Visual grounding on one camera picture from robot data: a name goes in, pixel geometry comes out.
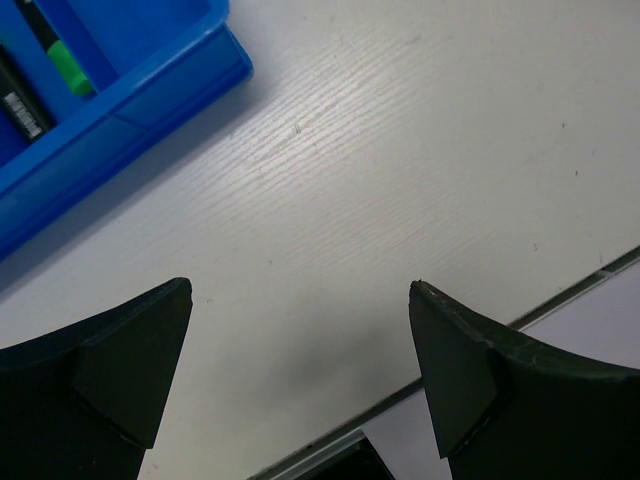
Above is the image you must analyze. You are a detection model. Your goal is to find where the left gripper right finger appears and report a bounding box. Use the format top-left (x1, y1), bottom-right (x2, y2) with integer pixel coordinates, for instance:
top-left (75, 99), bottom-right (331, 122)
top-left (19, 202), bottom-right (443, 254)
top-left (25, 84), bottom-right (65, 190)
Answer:
top-left (409, 281), bottom-right (639, 479)

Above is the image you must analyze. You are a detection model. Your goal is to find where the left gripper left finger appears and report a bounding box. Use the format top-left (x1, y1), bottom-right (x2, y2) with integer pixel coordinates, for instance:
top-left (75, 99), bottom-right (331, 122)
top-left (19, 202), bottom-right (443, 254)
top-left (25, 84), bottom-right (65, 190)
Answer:
top-left (1, 277), bottom-right (193, 479)

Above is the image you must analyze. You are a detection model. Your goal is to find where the yellow cap black highlighter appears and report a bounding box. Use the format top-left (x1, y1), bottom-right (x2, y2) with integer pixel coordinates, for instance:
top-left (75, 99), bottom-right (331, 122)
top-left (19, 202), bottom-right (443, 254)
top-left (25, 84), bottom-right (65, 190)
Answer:
top-left (1, 46), bottom-right (56, 143)

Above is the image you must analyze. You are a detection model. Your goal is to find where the green cap black highlighter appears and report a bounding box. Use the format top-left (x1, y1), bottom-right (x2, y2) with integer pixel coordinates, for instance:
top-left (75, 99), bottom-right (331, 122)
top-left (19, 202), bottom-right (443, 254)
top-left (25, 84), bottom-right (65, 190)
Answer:
top-left (14, 0), bottom-right (94, 97)

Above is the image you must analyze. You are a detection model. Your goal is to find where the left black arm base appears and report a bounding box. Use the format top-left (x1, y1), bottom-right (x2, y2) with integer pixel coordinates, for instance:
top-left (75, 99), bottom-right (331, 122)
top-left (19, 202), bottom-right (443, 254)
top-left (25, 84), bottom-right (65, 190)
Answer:
top-left (239, 434), bottom-right (401, 480)

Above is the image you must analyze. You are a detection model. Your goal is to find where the blue compartment tray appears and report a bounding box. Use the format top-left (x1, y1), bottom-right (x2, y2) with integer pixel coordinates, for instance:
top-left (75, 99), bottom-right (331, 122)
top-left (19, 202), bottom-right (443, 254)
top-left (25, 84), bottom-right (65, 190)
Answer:
top-left (1, 1), bottom-right (253, 255)

